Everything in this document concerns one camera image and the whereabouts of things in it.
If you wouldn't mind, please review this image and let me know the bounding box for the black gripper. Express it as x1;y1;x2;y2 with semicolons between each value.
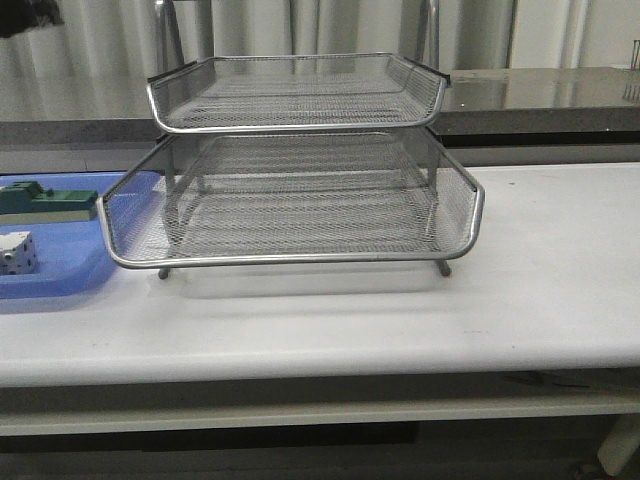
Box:
0;0;64;38

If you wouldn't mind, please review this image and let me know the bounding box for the silver mesh tray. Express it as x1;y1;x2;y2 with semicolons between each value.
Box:
146;53;451;134
97;127;485;270

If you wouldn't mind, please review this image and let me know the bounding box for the grey steel back counter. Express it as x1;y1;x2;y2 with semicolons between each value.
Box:
1;67;639;174

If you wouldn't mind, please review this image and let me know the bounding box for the green terminal block module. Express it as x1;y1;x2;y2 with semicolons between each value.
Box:
1;180;98;225

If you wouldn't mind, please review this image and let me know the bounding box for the blue plastic tray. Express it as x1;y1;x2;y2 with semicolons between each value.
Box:
0;172;166;300

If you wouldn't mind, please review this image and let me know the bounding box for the white table leg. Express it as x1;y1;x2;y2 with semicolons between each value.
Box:
596;414;640;477

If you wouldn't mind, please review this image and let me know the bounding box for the silver rack frame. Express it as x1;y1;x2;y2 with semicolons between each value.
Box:
153;0;452;280

